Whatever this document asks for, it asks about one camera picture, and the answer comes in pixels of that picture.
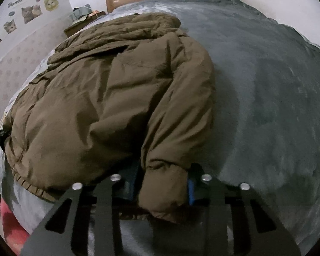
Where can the brown wooden nightstand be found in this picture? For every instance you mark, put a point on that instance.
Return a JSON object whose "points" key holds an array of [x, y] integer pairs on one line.
{"points": [[77, 26]]}

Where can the small tabby cat sticker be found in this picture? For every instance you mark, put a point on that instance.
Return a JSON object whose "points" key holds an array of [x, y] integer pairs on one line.
{"points": [[10, 26]]}

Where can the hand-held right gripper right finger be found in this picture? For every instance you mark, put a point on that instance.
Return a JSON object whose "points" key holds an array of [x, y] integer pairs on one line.
{"points": [[216, 205]]}

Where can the red pink cloth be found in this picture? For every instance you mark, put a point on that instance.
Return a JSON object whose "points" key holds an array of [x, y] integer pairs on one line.
{"points": [[14, 229]]}

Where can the flower cat wall sticker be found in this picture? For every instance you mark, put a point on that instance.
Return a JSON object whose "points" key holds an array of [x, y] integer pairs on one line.
{"points": [[51, 3]]}

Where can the olive brown puffer jacket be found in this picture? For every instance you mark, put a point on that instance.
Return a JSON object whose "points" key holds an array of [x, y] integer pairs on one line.
{"points": [[117, 106]]}

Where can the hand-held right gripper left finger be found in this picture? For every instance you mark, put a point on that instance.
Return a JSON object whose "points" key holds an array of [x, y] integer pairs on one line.
{"points": [[106, 208]]}

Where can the two grey cats sticker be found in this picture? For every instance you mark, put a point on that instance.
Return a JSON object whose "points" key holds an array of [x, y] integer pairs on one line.
{"points": [[31, 13]]}

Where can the grey plush blanket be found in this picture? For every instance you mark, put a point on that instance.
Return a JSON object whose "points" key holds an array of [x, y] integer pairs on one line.
{"points": [[269, 98]]}

